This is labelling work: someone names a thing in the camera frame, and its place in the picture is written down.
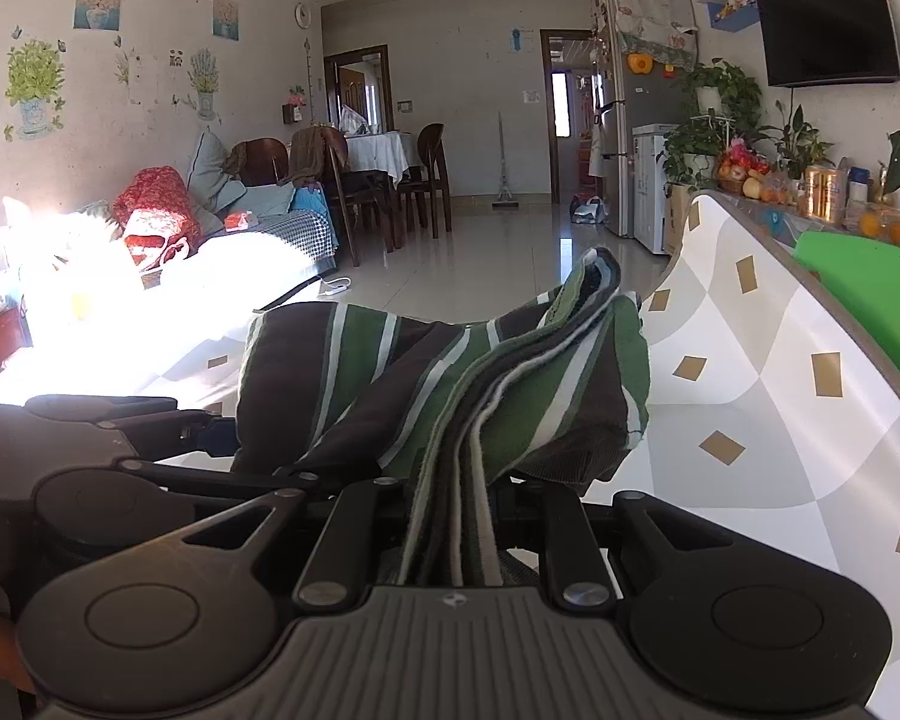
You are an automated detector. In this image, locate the grey white checkered table cover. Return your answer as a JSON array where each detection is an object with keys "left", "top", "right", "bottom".
[{"left": 0, "top": 191, "right": 900, "bottom": 720}]

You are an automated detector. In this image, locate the wall television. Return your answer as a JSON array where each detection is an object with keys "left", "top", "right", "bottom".
[{"left": 754, "top": 0, "right": 900, "bottom": 89}]

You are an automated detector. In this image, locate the cardboard box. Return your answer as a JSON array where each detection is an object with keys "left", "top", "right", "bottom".
[{"left": 667, "top": 184, "right": 695, "bottom": 257}]

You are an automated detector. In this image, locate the sofa with houndstooth cover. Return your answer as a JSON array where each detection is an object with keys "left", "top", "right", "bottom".
[{"left": 195, "top": 210, "right": 341, "bottom": 287}]

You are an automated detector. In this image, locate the dining table with white cloth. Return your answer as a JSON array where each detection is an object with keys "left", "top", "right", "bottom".
[{"left": 341, "top": 131, "right": 410, "bottom": 189}]

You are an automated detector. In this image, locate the trailing plant in white pot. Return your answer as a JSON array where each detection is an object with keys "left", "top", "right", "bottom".
[{"left": 679, "top": 58, "right": 763, "bottom": 137}]

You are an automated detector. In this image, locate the small white freezer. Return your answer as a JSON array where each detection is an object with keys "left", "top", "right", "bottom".
[{"left": 631, "top": 124, "right": 680, "bottom": 255}]

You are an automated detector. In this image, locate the green plastic panel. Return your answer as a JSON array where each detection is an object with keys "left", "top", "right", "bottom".
[{"left": 793, "top": 231, "right": 900, "bottom": 407}]

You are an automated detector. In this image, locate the bag with pink handles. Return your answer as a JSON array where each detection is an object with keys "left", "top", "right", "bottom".
[{"left": 139, "top": 232, "right": 197, "bottom": 275}]

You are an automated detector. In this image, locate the leafy potted plant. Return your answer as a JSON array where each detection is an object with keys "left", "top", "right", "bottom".
[{"left": 664, "top": 120, "right": 729, "bottom": 189}]

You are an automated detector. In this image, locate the fruit basket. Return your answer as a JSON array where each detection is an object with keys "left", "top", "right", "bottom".
[{"left": 716, "top": 139, "right": 778, "bottom": 197}]

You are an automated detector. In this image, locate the grey cushion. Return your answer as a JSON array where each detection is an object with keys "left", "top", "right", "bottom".
[{"left": 187, "top": 129, "right": 249, "bottom": 212}]

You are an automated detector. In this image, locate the wooden dining chair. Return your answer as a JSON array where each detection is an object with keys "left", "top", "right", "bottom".
[
  {"left": 397, "top": 124, "right": 453, "bottom": 240},
  {"left": 289, "top": 126, "right": 395, "bottom": 268},
  {"left": 225, "top": 137, "right": 290, "bottom": 189}
]

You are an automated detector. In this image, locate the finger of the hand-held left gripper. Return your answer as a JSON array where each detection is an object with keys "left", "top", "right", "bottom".
[
  {"left": 120, "top": 457, "right": 331, "bottom": 500},
  {"left": 96, "top": 403, "right": 239, "bottom": 460}
]

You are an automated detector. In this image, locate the broad-leaf potted plant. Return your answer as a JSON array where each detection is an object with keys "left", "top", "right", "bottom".
[{"left": 761, "top": 101, "right": 834, "bottom": 182}]

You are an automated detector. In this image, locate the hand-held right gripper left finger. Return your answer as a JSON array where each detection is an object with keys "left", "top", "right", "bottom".
[{"left": 180, "top": 478, "right": 407, "bottom": 610}]

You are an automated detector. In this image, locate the reddish wooden cabinet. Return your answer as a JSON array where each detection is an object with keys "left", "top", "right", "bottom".
[{"left": 0, "top": 270, "right": 38, "bottom": 380}]

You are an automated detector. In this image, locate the silver refrigerator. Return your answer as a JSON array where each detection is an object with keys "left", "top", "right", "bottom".
[{"left": 591, "top": 0, "right": 699, "bottom": 240}]

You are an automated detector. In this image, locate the gold tin can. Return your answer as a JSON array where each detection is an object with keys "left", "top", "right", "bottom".
[
  {"left": 823, "top": 166, "right": 849, "bottom": 224},
  {"left": 799, "top": 165, "right": 826, "bottom": 222}
]

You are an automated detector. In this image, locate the floor mop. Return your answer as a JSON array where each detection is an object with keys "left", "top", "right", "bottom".
[{"left": 491, "top": 111, "right": 523, "bottom": 213}]

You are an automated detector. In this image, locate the brown garment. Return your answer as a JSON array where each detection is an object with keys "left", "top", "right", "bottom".
[{"left": 279, "top": 126, "right": 346, "bottom": 188}]

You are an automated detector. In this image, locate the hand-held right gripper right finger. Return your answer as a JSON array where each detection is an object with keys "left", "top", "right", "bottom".
[{"left": 542, "top": 491, "right": 730, "bottom": 610}]

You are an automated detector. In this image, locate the lavender wall sticker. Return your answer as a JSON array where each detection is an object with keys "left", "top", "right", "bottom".
[{"left": 187, "top": 47, "right": 223, "bottom": 122}]

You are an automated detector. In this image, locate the green brown striped t-shirt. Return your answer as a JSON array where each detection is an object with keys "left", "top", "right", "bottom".
[{"left": 236, "top": 246, "right": 652, "bottom": 590}]

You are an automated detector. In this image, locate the green plant wall sticker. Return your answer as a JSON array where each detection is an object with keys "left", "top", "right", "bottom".
[{"left": 4, "top": 37, "right": 69, "bottom": 140}]

